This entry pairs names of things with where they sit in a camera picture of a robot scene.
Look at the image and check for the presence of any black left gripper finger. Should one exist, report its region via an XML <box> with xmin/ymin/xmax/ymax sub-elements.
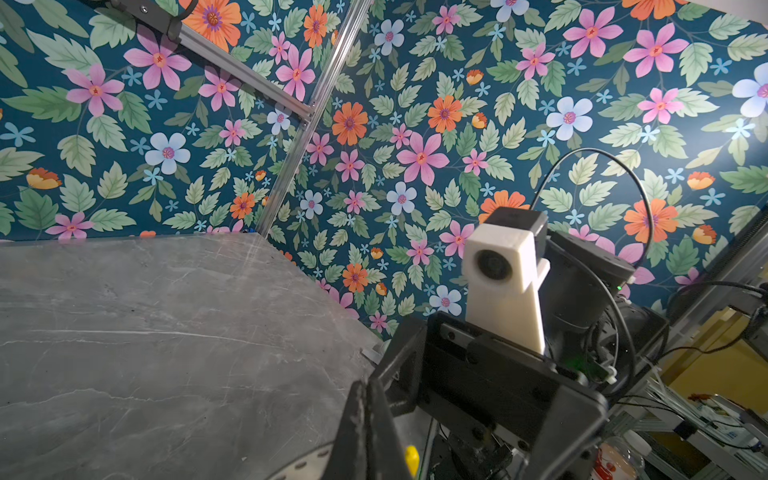
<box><xmin>321</xmin><ymin>379</ymin><xmax>412</xmax><ymax>480</ymax></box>

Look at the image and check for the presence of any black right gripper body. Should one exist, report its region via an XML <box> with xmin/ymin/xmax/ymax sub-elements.
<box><xmin>372</xmin><ymin>314</ymin><xmax>608</xmax><ymax>479</ymax></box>

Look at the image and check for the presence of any yellow capped key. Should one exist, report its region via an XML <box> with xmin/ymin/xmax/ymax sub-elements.
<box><xmin>405</xmin><ymin>445</ymin><xmax>421</xmax><ymax>479</ymax></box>

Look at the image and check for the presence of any silver metal keyring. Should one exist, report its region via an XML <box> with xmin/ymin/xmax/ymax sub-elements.
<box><xmin>267</xmin><ymin>442</ymin><xmax>334</xmax><ymax>480</ymax></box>

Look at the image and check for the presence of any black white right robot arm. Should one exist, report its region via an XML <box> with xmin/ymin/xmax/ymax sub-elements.
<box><xmin>339</xmin><ymin>224</ymin><xmax>637</xmax><ymax>479</ymax></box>

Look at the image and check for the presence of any plastic drink bottle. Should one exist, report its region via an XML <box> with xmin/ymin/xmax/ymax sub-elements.
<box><xmin>590</xmin><ymin>430</ymin><xmax>652</xmax><ymax>480</ymax></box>

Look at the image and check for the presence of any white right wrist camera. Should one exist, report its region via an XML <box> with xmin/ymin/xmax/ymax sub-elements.
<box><xmin>462</xmin><ymin>207</ymin><xmax>550</xmax><ymax>354</ymax></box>

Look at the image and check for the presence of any right camera black cable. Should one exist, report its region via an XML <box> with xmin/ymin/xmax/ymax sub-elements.
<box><xmin>527</xmin><ymin>147</ymin><xmax>656</xmax><ymax>397</ymax></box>

